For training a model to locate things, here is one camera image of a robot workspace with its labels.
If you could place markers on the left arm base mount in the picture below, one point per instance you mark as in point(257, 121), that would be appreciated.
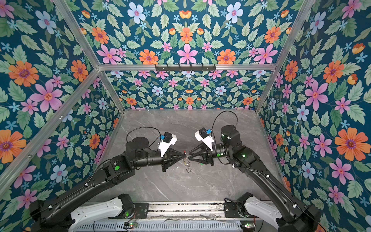
point(139, 210)

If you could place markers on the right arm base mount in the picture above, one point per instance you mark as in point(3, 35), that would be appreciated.
point(238, 208)

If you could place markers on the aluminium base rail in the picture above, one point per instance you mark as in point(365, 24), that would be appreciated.
point(200, 209)

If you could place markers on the silver metal keyring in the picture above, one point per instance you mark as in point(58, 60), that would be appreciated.
point(188, 165)

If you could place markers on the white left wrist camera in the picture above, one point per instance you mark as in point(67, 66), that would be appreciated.
point(166, 140)

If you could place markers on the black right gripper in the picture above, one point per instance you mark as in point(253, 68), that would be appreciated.
point(207, 155)

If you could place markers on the white perforated cable duct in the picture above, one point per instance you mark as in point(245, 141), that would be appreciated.
point(161, 226)

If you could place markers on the black wall hook rail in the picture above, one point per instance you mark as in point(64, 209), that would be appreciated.
point(180, 68)

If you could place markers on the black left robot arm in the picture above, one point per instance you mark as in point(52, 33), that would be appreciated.
point(68, 211)

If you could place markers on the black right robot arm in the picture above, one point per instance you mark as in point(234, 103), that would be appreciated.
point(286, 213)

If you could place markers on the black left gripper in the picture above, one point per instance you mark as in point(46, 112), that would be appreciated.
point(167, 158)

